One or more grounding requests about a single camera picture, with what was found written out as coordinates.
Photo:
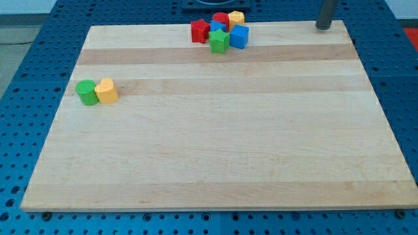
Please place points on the red cylinder block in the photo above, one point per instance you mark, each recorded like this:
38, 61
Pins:
221, 17

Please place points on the blue cube block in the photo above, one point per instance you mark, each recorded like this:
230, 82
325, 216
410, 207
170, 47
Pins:
239, 36

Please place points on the red star block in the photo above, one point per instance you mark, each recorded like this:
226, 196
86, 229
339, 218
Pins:
199, 31

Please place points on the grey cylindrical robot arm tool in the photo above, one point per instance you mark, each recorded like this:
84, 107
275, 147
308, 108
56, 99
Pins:
326, 14

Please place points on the yellow heart block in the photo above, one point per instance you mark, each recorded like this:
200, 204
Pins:
106, 91

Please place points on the green cylinder block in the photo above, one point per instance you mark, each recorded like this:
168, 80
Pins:
86, 92

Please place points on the small blue block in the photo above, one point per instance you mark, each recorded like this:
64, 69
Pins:
214, 26

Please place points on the green star block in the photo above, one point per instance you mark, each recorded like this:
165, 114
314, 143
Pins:
219, 41

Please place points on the yellow hexagon block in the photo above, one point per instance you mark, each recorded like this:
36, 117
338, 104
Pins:
235, 18

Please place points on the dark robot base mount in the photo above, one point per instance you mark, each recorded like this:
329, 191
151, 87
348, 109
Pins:
218, 5

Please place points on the light wooden board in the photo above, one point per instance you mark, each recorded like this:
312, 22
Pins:
291, 122

